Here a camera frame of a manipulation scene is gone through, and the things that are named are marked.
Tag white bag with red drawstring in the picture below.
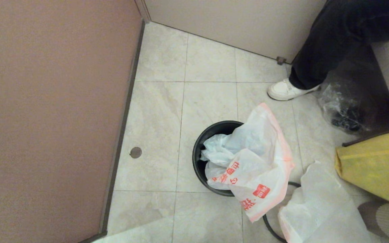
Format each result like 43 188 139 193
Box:
200 103 295 223

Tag black retaining ring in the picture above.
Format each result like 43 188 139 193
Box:
263 181 302 243

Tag translucent red-print trash bag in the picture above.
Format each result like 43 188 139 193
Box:
278 161 374 243

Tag black round trash bin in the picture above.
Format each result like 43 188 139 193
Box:
192 120 245 197

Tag clear plastic bag dark contents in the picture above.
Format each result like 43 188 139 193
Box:
318 83 373 133

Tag yellow bag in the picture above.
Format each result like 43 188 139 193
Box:
335 130 389 204

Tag white sneaker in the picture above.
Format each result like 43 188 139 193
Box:
267 78 320 101

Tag person's leg in black trousers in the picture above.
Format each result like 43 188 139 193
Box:
289 0 389 90

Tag grey door frame post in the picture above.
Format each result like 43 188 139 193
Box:
134 0 152 24

